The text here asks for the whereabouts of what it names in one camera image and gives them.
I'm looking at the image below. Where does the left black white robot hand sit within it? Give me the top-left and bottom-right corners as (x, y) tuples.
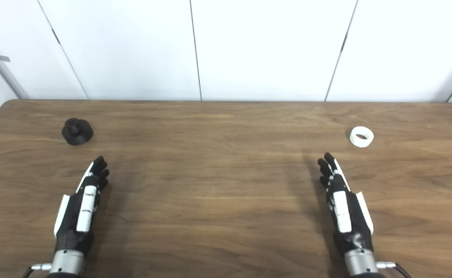
(53, 156), (110, 257)

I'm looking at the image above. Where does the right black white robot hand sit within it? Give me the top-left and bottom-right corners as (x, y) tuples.
(318, 152), (374, 257)

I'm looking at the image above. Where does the white ring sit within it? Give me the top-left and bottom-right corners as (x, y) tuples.
(349, 126), (374, 148)

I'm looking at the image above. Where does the round black part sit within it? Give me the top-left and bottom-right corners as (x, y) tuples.
(61, 118), (94, 146)

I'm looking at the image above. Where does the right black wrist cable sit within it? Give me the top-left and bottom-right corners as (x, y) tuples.
(376, 261), (412, 278)

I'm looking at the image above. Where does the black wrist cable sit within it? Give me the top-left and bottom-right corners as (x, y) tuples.
(376, 261), (412, 278)
(21, 263), (52, 278)

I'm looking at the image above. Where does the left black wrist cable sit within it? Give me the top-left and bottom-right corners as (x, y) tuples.
(21, 263), (52, 278)

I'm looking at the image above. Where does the gray wall corner post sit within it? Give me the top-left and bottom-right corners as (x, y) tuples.
(0, 28), (30, 100)

